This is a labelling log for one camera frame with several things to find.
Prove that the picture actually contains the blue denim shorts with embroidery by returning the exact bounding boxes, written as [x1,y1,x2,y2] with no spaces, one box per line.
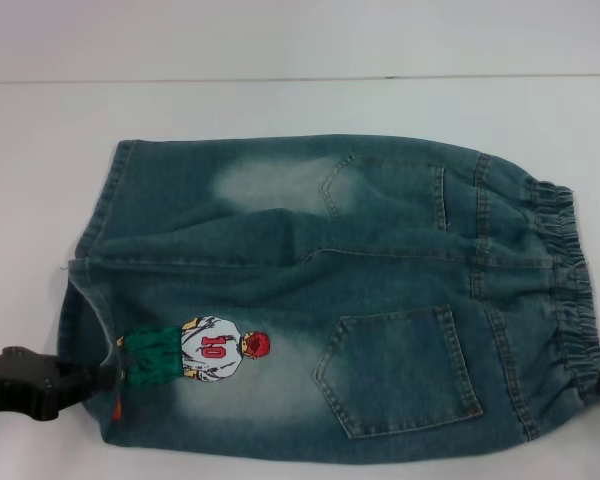
[54,133,600,454]

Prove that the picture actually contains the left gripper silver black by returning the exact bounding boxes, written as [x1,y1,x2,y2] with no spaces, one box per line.
[0,343,127,422]

